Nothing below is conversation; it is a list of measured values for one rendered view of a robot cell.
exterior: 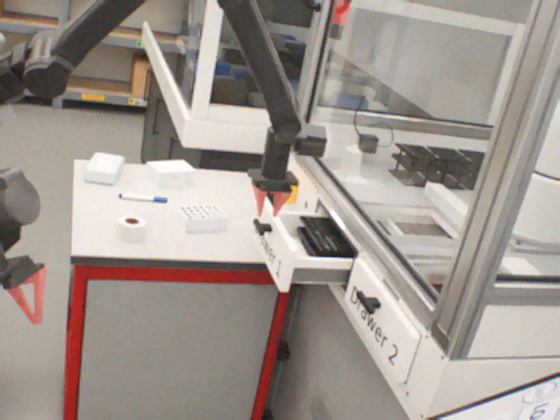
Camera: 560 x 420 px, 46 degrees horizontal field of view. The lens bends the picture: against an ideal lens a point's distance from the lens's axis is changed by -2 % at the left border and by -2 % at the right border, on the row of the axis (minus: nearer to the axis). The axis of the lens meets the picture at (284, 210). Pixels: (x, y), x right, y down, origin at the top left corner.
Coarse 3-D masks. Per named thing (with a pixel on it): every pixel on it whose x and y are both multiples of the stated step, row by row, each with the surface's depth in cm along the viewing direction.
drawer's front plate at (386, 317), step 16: (352, 272) 144; (368, 272) 138; (352, 288) 144; (368, 288) 136; (384, 288) 133; (352, 304) 143; (384, 304) 129; (384, 320) 129; (400, 320) 123; (368, 336) 135; (400, 336) 123; (416, 336) 119; (384, 352) 128; (400, 352) 122; (400, 368) 122
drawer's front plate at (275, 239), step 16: (256, 208) 167; (272, 208) 159; (272, 224) 154; (256, 240) 165; (272, 240) 153; (288, 240) 145; (272, 256) 152; (288, 256) 142; (272, 272) 151; (288, 272) 143; (288, 288) 145
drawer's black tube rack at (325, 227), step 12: (300, 228) 166; (324, 228) 162; (336, 228) 163; (312, 240) 161; (324, 240) 155; (336, 240) 156; (312, 252) 156; (324, 252) 152; (336, 252) 152; (348, 252) 152
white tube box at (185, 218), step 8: (176, 208) 181; (184, 208) 181; (192, 208) 182; (200, 208) 183; (216, 208) 185; (176, 216) 181; (184, 216) 176; (192, 216) 177; (200, 216) 178; (224, 216) 181; (184, 224) 176; (192, 224) 176; (200, 224) 178; (208, 224) 179; (216, 224) 180; (224, 224) 182
